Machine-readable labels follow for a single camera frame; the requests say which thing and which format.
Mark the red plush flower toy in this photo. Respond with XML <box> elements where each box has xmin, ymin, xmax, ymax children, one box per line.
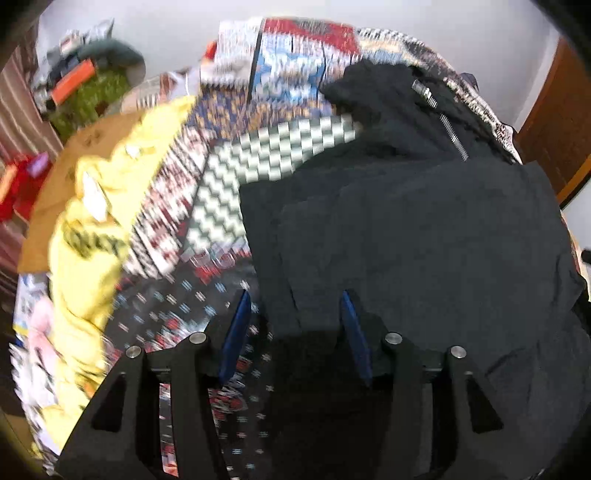
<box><xmin>1</xmin><ymin>152</ymin><xmax>52</xmax><ymax>222</ymax></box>

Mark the orange shoe box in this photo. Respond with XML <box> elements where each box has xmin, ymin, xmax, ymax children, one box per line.
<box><xmin>51</xmin><ymin>59</ymin><xmax>96</xmax><ymax>105</ymax></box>

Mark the black zip hoodie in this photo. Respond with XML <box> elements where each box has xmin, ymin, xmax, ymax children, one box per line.
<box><xmin>239</xmin><ymin>60</ymin><xmax>590</xmax><ymax>479</ymax></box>

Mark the pile of papers and clutter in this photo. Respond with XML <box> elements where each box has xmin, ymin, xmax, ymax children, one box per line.
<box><xmin>29</xmin><ymin>18</ymin><xmax>114</xmax><ymax>115</ymax></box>

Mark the grey neck pillow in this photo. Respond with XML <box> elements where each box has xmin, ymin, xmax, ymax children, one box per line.
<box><xmin>76</xmin><ymin>38</ymin><xmax>146</xmax><ymax>86</ymax></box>

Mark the bamboo folding lap table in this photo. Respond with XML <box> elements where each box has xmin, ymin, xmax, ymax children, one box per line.
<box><xmin>17</xmin><ymin>111</ymin><xmax>143</xmax><ymax>274</ymax></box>

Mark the patchwork patterned bed sheet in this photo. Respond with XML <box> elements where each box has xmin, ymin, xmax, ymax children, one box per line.
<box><xmin>103</xmin><ymin>17</ymin><xmax>525</xmax><ymax>476</ymax></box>

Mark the yellow duck blanket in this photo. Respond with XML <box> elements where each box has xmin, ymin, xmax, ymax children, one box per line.
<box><xmin>41</xmin><ymin>96</ymin><xmax>195</xmax><ymax>448</ymax></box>

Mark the green patterned storage box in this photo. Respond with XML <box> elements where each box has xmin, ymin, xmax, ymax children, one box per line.
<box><xmin>49</xmin><ymin>69</ymin><xmax>130</xmax><ymax>144</ymax></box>

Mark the brown wooden door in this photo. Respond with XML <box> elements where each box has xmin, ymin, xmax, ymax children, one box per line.
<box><xmin>517</xmin><ymin>39</ymin><xmax>590</xmax><ymax>206</ymax></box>

